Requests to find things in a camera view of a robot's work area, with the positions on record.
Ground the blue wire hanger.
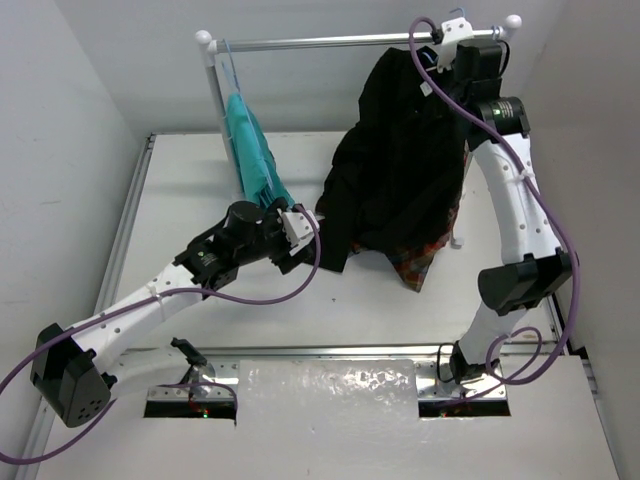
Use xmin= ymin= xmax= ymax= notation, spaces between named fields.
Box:
xmin=422 ymin=7 xmax=468 ymax=68

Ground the black shirt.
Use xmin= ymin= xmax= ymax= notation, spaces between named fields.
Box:
xmin=316 ymin=48 xmax=465 ymax=281

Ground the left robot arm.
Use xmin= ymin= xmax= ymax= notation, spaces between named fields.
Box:
xmin=30 ymin=198 xmax=319 ymax=428

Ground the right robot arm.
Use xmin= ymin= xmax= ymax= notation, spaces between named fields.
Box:
xmin=438 ymin=38 xmax=572 ymax=383

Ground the blue hanger holding plaid shirt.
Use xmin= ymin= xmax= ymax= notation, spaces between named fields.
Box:
xmin=491 ymin=25 xmax=503 ymax=40

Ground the teal shirt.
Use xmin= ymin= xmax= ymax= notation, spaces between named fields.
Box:
xmin=224 ymin=91 xmax=296 ymax=208

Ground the plaid flannel shirt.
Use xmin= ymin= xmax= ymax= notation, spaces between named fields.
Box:
xmin=349 ymin=146 xmax=469 ymax=292

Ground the white foam front panel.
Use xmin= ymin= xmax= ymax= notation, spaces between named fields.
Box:
xmin=38 ymin=358 xmax=617 ymax=479

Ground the white metal clothes rack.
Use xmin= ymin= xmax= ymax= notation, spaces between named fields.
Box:
xmin=195 ymin=15 xmax=537 ymax=248

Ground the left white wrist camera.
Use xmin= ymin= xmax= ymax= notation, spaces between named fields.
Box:
xmin=280 ymin=209 xmax=319 ymax=257

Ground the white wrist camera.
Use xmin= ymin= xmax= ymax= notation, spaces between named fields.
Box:
xmin=280 ymin=209 xmax=319 ymax=257
xmin=436 ymin=17 xmax=474 ymax=73

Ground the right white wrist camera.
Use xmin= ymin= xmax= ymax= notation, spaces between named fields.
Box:
xmin=436 ymin=17 xmax=474 ymax=73

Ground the aluminium rail frame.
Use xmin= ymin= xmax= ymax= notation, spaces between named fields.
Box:
xmin=14 ymin=130 xmax=601 ymax=480

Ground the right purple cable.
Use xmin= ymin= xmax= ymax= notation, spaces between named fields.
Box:
xmin=408 ymin=16 xmax=581 ymax=401

